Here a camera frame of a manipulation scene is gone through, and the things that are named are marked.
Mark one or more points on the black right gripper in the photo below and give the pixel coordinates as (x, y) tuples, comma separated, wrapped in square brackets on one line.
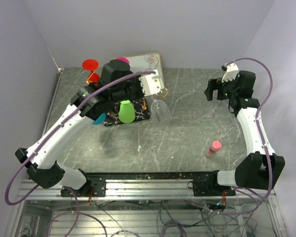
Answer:
[(214, 84)]

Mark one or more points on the clear tumbler glass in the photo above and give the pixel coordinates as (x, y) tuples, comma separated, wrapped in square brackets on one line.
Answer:
[(159, 110)]

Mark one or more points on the green plastic wine glass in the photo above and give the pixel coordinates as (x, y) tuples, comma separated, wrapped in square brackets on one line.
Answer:
[(126, 112)]

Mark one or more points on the pink plastic wine glass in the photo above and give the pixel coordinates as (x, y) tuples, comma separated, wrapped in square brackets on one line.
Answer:
[(123, 59)]

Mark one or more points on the blue plastic wine glass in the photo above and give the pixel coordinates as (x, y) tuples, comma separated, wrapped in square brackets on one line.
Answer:
[(100, 119)]

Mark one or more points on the red plastic wine glass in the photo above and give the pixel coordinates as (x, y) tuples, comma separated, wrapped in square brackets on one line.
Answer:
[(91, 65)]

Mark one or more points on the clear stemmed wine glass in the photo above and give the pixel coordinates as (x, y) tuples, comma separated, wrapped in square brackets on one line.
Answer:
[(153, 61)]

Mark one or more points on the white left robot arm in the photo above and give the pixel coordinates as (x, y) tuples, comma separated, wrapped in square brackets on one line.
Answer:
[(91, 103)]

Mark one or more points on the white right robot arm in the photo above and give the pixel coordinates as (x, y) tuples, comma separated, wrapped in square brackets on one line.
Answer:
[(261, 168)]

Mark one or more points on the small pink capped bottle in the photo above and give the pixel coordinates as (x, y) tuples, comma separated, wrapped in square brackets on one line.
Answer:
[(213, 149)]

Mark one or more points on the gold framed mirror tray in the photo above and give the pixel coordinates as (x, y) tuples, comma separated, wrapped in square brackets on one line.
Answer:
[(145, 62)]

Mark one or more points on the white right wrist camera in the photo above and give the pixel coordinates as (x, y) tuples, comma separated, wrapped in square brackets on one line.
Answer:
[(231, 71)]

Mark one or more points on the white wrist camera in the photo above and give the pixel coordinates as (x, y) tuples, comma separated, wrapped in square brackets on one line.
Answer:
[(152, 83), (231, 71)]

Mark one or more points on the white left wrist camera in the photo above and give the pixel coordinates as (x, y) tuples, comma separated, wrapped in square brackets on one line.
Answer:
[(152, 83)]

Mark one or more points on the gold wire wine glass rack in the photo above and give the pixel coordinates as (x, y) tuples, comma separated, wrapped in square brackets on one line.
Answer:
[(142, 112)]

